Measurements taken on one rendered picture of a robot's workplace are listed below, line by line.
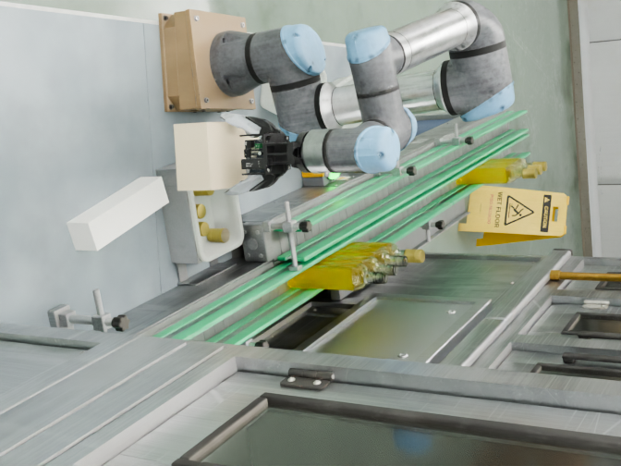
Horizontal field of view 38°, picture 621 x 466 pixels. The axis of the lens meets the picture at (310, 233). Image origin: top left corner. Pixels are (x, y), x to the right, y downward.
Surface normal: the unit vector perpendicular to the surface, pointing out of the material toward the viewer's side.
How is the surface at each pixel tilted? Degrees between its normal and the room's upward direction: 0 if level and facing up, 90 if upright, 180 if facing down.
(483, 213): 77
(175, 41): 90
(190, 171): 90
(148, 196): 0
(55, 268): 0
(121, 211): 0
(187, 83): 90
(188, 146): 90
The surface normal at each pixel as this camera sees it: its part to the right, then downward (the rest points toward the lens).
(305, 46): 0.83, -0.19
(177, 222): -0.51, 0.27
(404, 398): -0.13, -0.96
